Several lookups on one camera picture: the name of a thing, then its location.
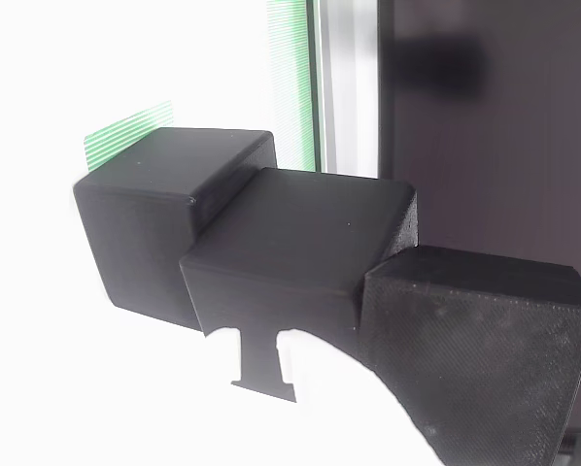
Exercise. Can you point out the black cube with white scuff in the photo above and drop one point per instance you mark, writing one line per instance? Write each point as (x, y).
(290, 252)

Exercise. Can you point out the dark panel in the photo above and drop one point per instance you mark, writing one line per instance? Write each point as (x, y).
(514, 170)

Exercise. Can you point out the grey metal frame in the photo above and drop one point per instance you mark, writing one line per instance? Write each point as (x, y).
(346, 77)

